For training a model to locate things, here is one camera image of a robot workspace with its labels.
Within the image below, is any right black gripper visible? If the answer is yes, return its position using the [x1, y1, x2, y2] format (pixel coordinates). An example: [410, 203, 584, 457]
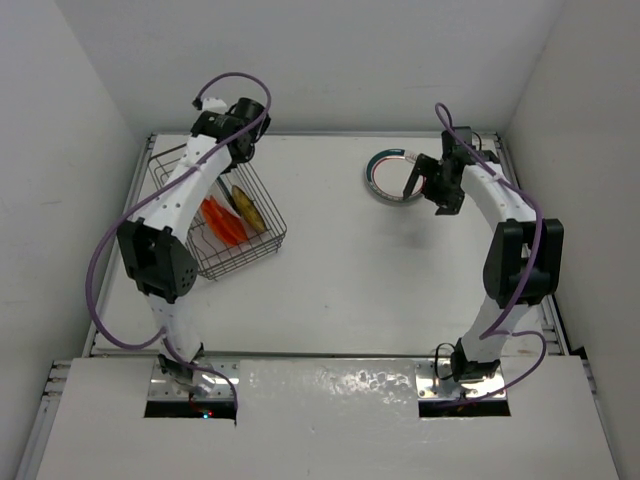
[405, 153, 465, 215]

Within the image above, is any white plate with teal rim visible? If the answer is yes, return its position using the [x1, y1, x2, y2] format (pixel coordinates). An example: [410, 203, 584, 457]
[364, 148, 422, 206]

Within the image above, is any dark plate with gold pattern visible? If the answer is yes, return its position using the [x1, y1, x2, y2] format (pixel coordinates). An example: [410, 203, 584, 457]
[231, 185, 267, 234]

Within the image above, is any orange plate front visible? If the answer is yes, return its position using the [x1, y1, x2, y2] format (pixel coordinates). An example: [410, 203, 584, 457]
[200, 197, 248, 246]

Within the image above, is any orange plate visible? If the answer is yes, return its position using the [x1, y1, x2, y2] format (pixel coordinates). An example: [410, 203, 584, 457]
[209, 196, 248, 245]
[200, 197, 248, 246]

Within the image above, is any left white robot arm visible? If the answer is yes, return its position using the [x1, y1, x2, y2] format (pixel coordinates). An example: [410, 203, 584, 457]
[117, 97, 270, 379]

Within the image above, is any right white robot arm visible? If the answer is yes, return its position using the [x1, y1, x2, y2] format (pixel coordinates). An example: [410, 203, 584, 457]
[402, 127, 564, 383]

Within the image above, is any white front cover board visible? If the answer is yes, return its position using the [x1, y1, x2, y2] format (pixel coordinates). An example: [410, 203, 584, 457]
[38, 357, 617, 479]

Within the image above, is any grey wire dish rack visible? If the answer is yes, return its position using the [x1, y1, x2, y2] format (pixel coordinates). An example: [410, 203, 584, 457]
[148, 143, 288, 281]

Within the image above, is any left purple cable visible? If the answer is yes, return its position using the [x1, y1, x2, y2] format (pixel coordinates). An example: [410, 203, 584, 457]
[85, 72, 274, 411]

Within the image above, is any aluminium table edge rail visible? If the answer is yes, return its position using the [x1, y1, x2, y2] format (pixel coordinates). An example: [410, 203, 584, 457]
[494, 134, 597, 399]

